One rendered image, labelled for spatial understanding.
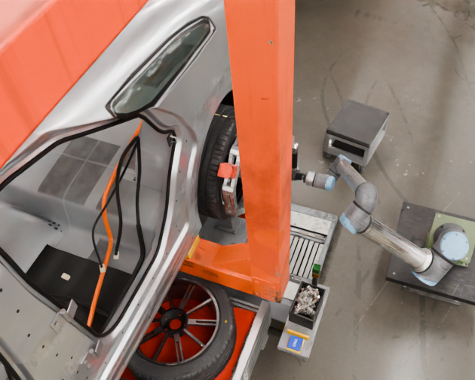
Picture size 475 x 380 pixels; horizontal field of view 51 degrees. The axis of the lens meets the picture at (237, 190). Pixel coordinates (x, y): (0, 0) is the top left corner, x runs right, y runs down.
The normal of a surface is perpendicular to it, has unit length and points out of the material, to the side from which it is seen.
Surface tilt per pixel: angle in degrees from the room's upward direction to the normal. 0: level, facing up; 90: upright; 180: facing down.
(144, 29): 31
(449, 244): 40
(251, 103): 90
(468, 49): 0
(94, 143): 2
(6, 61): 90
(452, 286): 0
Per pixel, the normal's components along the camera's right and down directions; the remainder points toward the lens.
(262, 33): -0.37, 0.74
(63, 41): 0.93, 0.25
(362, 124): -0.07, -0.62
